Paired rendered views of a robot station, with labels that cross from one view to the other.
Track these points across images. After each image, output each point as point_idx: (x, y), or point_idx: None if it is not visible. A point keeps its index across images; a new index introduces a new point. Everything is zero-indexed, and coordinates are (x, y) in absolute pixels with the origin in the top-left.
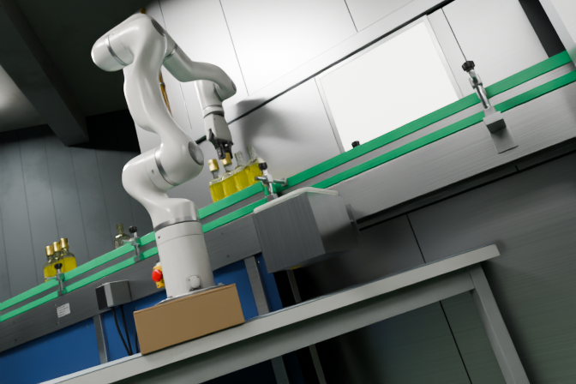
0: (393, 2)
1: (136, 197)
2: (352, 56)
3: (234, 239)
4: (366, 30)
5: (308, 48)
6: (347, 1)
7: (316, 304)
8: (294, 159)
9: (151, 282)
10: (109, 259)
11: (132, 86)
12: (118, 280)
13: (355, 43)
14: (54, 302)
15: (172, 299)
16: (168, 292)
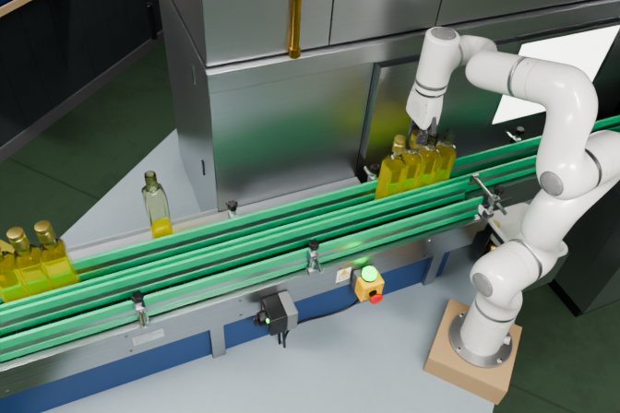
0: None
1: (506, 308)
2: (561, 33)
3: (437, 243)
4: (587, 9)
5: None
6: None
7: None
8: (449, 119)
9: (322, 286)
10: (252, 272)
11: (573, 224)
12: (271, 292)
13: (571, 17)
14: (125, 334)
15: (505, 361)
16: (486, 352)
